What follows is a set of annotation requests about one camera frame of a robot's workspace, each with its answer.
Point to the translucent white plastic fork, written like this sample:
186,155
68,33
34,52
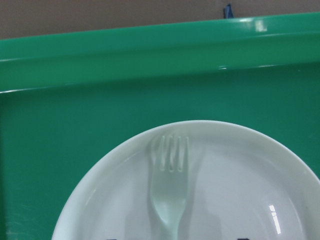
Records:
170,184

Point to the white round plate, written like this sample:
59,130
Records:
242,184

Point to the green plastic tray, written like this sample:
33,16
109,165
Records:
67,100

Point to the blue tape grid lines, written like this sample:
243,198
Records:
228,12

